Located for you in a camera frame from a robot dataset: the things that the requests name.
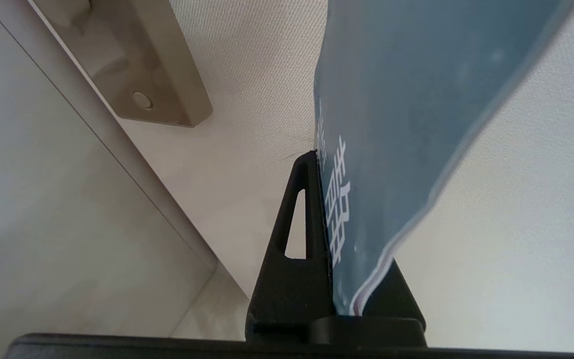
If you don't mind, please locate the blue do-not-disturb door hanger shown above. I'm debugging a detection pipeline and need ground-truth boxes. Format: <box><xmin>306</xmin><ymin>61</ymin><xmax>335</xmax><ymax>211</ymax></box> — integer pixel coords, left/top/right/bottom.
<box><xmin>313</xmin><ymin>0</ymin><xmax>574</xmax><ymax>316</ymax></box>

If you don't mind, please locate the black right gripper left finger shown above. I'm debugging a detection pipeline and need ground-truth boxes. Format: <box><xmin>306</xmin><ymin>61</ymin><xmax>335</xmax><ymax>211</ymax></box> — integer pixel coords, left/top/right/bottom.
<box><xmin>245</xmin><ymin>150</ymin><xmax>335</xmax><ymax>342</ymax></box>

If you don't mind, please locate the cream white door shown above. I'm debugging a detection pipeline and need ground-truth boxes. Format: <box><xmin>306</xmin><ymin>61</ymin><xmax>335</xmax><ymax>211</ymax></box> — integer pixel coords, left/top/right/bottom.
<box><xmin>0</xmin><ymin>0</ymin><xmax>574</xmax><ymax>350</ymax></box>

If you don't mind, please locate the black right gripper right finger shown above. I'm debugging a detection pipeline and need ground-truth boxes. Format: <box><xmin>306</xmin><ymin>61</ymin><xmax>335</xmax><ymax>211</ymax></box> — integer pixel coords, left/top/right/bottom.
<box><xmin>339</xmin><ymin>259</ymin><xmax>427</xmax><ymax>346</ymax></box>

